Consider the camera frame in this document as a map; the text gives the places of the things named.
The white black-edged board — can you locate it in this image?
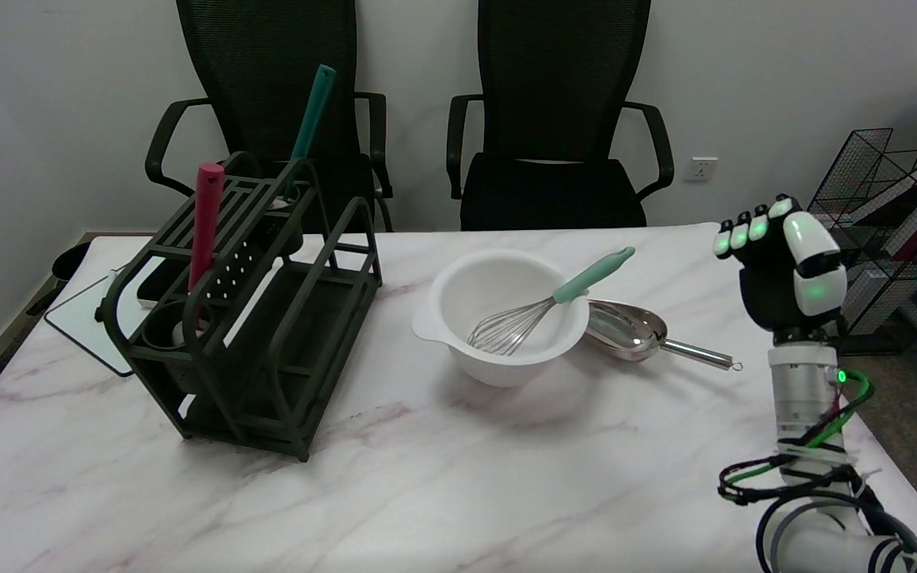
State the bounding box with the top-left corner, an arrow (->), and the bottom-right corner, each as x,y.
44,255 -> 181,378

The black green robot cable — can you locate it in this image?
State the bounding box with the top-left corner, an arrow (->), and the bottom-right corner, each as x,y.
718,369 -> 917,573

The stainless steel scoop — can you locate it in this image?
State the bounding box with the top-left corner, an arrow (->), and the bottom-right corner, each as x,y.
585,299 -> 743,372

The black mesh office chair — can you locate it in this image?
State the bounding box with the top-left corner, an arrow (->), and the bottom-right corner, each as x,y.
447,0 -> 675,232
145,0 -> 394,232

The teal-handled wire whisk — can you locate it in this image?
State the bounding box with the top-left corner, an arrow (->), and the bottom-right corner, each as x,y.
466,246 -> 636,357

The black round bin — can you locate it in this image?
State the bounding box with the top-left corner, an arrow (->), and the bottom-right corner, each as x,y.
25,242 -> 93,318

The red utensil handle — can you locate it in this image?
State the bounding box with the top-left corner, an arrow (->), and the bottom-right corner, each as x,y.
187,162 -> 225,330

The black wire file rack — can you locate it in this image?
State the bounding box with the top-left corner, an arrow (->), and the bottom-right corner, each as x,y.
807,128 -> 917,357

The white mixing bowl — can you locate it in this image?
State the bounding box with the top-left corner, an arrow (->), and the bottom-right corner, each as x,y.
412,249 -> 591,388

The dark green kitchen rack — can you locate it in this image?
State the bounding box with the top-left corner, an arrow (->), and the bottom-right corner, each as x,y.
102,151 -> 383,462

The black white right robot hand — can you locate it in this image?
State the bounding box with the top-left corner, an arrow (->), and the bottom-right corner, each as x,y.
713,193 -> 848,345

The teal utensil handle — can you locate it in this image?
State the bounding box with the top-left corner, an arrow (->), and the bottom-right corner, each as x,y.
271,64 -> 338,211

